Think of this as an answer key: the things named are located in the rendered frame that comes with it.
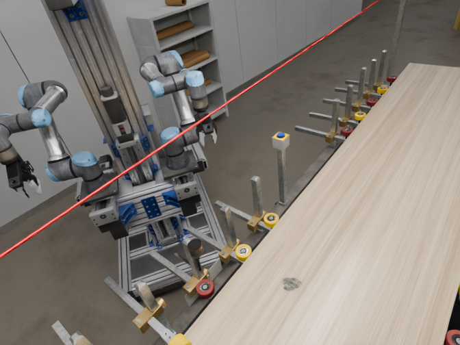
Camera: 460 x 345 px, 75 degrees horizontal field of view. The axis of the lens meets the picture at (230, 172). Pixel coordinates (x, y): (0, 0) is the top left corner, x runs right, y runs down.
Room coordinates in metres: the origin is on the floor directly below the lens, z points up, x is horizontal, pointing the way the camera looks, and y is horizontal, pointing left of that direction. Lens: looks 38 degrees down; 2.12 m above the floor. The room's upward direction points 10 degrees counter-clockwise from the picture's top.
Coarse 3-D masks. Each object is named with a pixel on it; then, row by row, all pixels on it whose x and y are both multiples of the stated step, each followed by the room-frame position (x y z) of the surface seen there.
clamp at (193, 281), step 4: (204, 268) 0.88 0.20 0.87; (204, 272) 0.86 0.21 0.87; (208, 272) 0.86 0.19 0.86; (192, 276) 0.85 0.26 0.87; (204, 276) 0.84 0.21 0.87; (208, 276) 0.85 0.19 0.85; (192, 280) 0.83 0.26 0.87; (196, 280) 0.82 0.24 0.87; (200, 280) 0.82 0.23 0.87; (192, 284) 0.81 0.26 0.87; (196, 284) 0.80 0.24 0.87; (184, 288) 0.79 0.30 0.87; (192, 288) 0.79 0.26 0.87; (188, 292) 0.78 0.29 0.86; (192, 292) 0.78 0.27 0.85; (196, 292) 0.79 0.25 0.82; (192, 296) 0.77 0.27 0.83
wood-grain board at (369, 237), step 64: (384, 128) 1.74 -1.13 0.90; (448, 128) 1.61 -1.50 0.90; (320, 192) 1.22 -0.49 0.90; (384, 192) 1.14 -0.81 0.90; (448, 192) 1.06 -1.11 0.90; (256, 256) 0.88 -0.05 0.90; (320, 256) 0.81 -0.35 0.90; (384, 256) 0.76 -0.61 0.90; (448, 256) 0.70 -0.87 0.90; (256, 320) 0.58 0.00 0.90; (320, 320) 0.53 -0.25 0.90; (384, 320) 0.49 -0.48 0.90; (448, 320) 0.45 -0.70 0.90
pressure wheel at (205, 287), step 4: (204, 280) 0.79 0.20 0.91; (208, 280) 0.79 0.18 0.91; (200, 284) 0.78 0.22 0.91; (204, 284) 0.78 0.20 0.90; (208, 284) 0.77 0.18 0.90; (212, 284) 0.77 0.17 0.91; (196, 288) 0.76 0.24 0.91; (200, 288) 0.76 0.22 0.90; (204, 288) 0.75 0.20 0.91; (208, 288) 0.75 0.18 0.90; (212, 288) 0.75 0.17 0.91; (200, 292) 0.74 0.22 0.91; (204, 292) 0.73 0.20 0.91; (208, 292) 0.73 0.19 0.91; (212, 292) 0.74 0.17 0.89; (200, 296) 0.73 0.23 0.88; (204, 296) 0.72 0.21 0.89; (208, 296) 0.72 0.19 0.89
